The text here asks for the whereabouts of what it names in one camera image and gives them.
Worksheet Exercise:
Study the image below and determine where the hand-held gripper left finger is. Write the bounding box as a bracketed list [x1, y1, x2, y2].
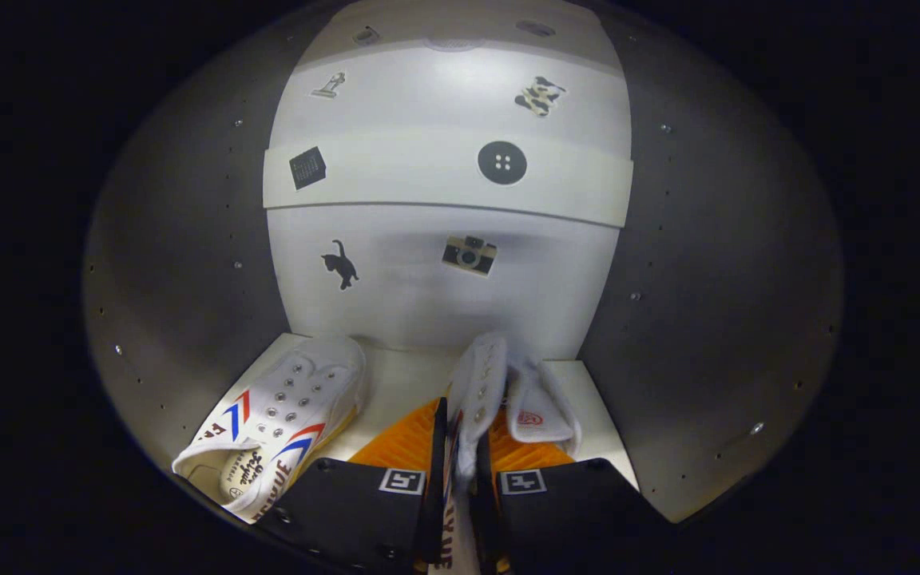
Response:
[256, 397, 450, 573]

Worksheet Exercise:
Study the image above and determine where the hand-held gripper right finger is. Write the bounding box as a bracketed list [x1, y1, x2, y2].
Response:
[468, 411, 672, 575]

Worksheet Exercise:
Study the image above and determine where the white striped canvas shoe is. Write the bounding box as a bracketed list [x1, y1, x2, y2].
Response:
[172, 335, 369, 524]
[428, 331, 585, 575]

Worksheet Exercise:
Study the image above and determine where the grey shoe cabinet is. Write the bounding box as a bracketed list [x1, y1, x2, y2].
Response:
[81, 0, 844, 528]

